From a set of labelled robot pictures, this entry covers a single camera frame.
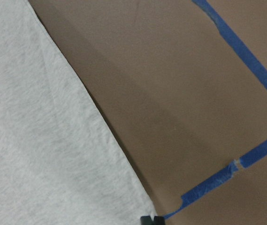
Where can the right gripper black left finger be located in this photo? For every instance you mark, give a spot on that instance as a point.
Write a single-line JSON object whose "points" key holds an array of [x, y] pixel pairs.
{"points": [[146, 220]]}

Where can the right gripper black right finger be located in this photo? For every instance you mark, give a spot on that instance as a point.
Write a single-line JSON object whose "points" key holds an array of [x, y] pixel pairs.
{"points": [[158, 220]]}

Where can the grey cartoon print t-shirt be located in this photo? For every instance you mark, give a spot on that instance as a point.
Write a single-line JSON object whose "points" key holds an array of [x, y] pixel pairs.
{"points": [[59, 162]]}

